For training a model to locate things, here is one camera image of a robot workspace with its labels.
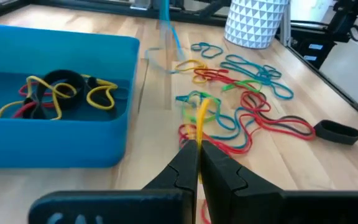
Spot green rubber band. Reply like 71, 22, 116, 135
221, 79, 262, 94
181, 91, 222, 124

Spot red rubber band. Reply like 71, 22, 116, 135
193, 67, 239, 86
239, 90, 317, 141
12, 81, 56, 119
178, 123, 254, 156

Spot wide black rubber band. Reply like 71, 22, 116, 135
87, 76, 101, 91
22, 93, 48, 119
313, 119, 358, 146
42, 69, 86, 110

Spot succulent in white patterned pot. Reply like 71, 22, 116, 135
224, 0, 289, 50

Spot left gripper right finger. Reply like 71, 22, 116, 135
200, 139, 358, 224

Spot dark brown rubber band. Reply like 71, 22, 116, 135
249, 93, 315, 136

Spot teal plastic bin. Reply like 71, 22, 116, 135
0, 23, 141, 170

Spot yellow rubber band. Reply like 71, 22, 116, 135
175, 58, 209, 85
0, 75, 78, 121
81, 73, 119, 111
194, 98, 211, 184

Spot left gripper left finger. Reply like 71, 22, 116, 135
28, 139, 198, 224

